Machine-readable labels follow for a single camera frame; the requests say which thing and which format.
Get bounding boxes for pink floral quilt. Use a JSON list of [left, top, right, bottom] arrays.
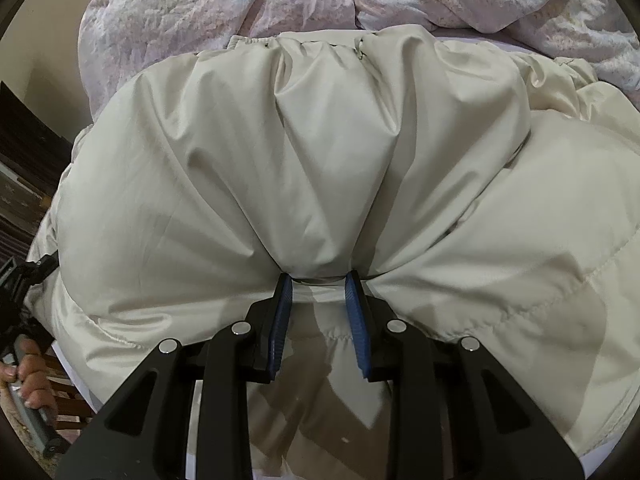
[[78, 0, 639, 115]]

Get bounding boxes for person's left hand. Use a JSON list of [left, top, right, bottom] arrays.
[[1, 339, 58, 426]]

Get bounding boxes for beige puffer jacket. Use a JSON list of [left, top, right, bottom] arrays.
[[22, 24, 640, 474]]

